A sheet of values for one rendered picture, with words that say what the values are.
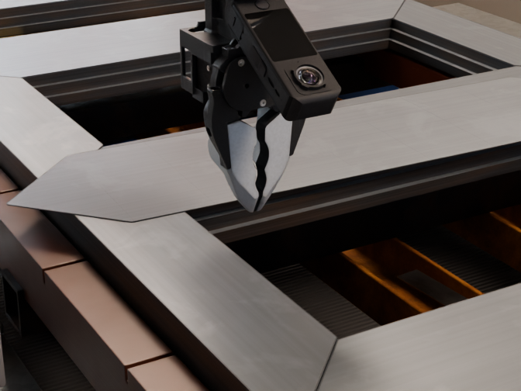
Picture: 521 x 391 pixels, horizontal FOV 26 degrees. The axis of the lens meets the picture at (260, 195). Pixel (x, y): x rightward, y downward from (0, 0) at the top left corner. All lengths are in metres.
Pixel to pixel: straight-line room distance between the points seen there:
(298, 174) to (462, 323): 0.31
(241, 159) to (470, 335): 0.24
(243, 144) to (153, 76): 0.57
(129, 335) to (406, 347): 0.22
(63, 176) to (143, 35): 0.50
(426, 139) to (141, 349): 0.46
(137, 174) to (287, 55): 0.30
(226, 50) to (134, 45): 0.65
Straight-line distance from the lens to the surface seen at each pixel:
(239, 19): 0.89
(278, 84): 0.85
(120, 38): 1.57
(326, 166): 1.13
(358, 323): 1.46
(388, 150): 1.17
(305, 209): 1.10
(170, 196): 1.06
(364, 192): 1.14
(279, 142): 0.95
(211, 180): 1.09
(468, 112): 1.30
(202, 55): 0.93
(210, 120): 0.91
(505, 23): 2.08
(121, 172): 1.12
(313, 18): 1.66
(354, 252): 1.34
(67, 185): 1.10
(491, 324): 0.87
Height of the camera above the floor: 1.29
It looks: 24 degrees down
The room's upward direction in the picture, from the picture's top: straight up
